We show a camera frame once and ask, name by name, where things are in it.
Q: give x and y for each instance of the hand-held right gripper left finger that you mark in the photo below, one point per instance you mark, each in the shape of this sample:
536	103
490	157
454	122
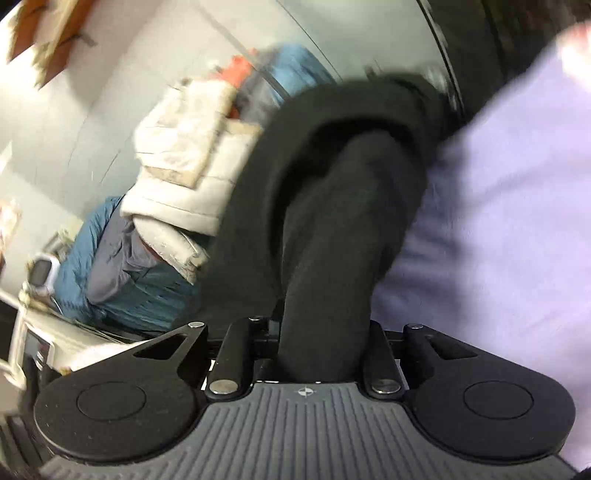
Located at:
235	346

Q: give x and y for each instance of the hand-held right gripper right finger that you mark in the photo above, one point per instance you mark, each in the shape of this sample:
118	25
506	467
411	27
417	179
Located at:
378	350

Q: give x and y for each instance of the black hooded zip jacket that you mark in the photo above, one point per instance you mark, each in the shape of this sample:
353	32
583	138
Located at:
332	230

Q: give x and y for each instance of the grey blue cloth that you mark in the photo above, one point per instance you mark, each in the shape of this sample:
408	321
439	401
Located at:
115	258

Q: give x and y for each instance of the beige quilted jacket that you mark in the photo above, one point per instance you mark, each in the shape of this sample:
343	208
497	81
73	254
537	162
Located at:
184	184

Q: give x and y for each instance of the lilac floral bed sheet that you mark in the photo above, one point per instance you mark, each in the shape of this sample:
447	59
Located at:
508	207

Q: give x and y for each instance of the white machine with screen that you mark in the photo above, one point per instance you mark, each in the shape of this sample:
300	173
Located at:
44	272

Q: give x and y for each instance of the orange cloth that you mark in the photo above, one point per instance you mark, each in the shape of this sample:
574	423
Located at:
235	69

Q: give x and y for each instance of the wooden wall shelf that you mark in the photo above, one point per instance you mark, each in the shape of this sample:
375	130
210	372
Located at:
32	27

